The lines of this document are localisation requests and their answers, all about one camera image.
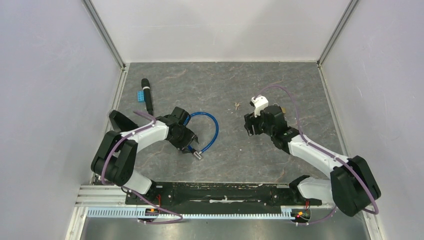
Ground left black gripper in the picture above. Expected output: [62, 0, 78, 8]
[167, 125, 199, 154]

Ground blue cable lock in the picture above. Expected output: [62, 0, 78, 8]
[183, 111, 220, 160]

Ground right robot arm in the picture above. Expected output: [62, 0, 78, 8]
[244, 105, 382, 217]

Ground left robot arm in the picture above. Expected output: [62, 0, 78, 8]
[90, 106, 198, 204]

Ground blue toy brick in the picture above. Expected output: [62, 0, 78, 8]
[137, 91, 145, 103]

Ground black wedge cover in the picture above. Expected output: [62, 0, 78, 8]
[108, 109, 139, 133]

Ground black microphone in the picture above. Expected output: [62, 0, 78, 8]
[141, 78, 154, 116]

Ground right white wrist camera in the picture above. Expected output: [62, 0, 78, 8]
[251, 95, 269, 118]

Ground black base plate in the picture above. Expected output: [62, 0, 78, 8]
[144, 182, 323, 215]

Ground slotted cable duct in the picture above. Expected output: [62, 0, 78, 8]
[86, 207, 306, 220]

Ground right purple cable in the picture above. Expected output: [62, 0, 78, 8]
[258, 84, 380, 226]

